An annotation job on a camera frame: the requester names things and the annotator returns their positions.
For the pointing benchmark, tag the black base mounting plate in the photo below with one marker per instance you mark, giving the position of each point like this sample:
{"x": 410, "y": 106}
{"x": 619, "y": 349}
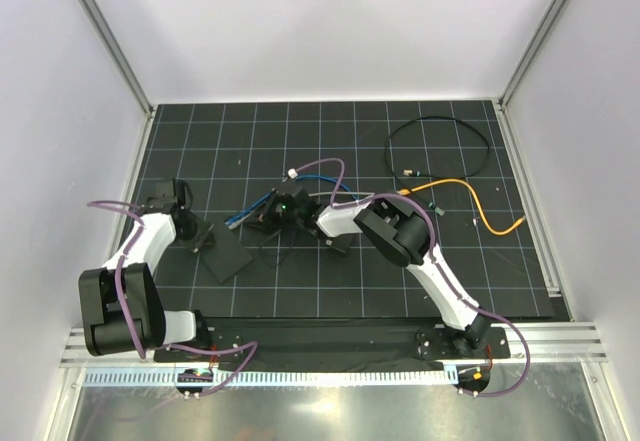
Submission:
{"x": 297, "y": 343}

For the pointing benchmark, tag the aluminium front rail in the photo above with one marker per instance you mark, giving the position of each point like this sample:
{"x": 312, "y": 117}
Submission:
{"x": 547, "y": 341}

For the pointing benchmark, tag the white slotted cable duct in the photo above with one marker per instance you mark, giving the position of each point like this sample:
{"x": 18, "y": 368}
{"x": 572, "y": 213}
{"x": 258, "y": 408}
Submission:
{"x": 183, "y": 377}

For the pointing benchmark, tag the right aluminium frame post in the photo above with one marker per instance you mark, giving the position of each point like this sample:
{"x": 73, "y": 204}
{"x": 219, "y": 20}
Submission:
{"x": 539, "y": 38}

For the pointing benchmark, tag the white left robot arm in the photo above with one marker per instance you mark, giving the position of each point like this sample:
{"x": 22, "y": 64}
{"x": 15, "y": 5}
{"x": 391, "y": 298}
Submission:
{"x": 120, "y": 306}

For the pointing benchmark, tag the left aluminium frame post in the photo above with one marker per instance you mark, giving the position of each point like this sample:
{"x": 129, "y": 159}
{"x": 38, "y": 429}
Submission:
{"x": 108, "y": 38}

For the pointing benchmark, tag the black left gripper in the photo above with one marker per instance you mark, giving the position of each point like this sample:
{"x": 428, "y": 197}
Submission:
{"x": 188, "y": 214}

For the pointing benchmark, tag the black grid mat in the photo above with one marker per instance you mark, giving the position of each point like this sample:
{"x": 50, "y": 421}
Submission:
{"x": 453, "y": 151}

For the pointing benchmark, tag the black power adapter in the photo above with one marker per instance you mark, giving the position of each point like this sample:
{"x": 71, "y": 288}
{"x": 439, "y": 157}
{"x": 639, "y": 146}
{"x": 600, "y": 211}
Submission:
{"x": 339, "y": 245}

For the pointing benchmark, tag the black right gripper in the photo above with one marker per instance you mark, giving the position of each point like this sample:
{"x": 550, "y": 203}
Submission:
{"x": 264, "y": 214}

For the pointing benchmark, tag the black network switch box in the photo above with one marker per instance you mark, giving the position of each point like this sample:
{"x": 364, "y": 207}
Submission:
{"x": 223, "y": 254}

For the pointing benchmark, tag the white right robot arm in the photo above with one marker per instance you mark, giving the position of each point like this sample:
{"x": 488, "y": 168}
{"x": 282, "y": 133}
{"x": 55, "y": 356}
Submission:
{"x": 403, "y": 234}

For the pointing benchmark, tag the aluminium frame post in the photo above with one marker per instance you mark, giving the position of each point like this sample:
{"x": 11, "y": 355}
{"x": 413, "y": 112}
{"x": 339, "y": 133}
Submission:
{"x": 539, "y": 38}
{"x": 108, "y": 38}

